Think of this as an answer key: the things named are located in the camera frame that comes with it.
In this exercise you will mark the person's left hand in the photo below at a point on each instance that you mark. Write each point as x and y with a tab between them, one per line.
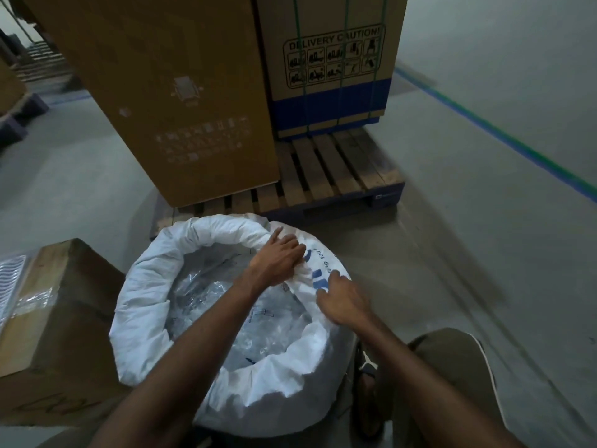
277	261

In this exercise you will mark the person's right hand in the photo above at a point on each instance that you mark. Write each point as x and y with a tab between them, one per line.
345	303

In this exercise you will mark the large white woven sack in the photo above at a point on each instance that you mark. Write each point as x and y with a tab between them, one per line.
289	391

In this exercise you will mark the person's left forearm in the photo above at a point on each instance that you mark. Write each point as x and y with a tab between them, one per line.
172	377

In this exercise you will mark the person's right forearm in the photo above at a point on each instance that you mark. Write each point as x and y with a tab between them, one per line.
434	391

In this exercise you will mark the clear plastic inner bag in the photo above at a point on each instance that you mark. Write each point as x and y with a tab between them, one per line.
224	312

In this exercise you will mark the dark sandal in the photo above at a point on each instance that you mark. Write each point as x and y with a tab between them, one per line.
368	391

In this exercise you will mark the tall cardboard box blue band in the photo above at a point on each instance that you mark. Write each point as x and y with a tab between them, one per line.
326	104

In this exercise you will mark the small cardboard box with handwriting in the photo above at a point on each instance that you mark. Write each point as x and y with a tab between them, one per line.
70	321

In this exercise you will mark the tall plain cardboard box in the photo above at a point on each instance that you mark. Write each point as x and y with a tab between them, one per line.
140	65

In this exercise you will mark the clear plastic tray wavy pattern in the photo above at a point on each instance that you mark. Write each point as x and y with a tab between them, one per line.
11	279

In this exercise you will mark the dark wooden pallet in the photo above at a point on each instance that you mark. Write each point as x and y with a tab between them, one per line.
18	121

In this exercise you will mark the low slatted pallet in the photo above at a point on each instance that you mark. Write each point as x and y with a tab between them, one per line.
42	65

